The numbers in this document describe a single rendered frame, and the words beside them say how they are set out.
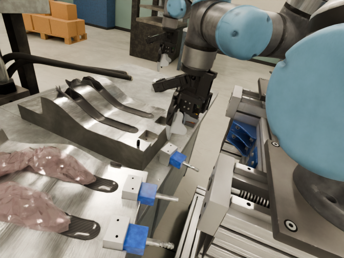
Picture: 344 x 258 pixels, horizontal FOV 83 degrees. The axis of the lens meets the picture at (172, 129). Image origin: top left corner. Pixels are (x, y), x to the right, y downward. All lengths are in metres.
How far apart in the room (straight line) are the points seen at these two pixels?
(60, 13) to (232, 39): 5.28
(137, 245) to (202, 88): 0.35
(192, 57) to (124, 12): 7.37
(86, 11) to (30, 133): 7.20
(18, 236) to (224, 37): 0.47
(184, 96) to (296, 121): 0.33
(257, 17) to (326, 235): 0.31
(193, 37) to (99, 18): 7.22
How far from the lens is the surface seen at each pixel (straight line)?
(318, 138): 0.19
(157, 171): 0.63
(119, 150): 0.60
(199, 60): 0.45
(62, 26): 5.27
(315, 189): 0.36
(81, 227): 0.47
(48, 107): 0.73
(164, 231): 1.43
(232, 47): 0.34
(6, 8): 1.24
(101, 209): 0.48
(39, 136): 0.78
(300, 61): 0.19
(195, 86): 0.49
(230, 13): 0.36
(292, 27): 0.43
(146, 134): 0.64
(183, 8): 0.84
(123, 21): 7.82
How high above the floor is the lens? 1.25
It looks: 34 degrees down
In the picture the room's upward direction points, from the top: 12 degrees clockwise
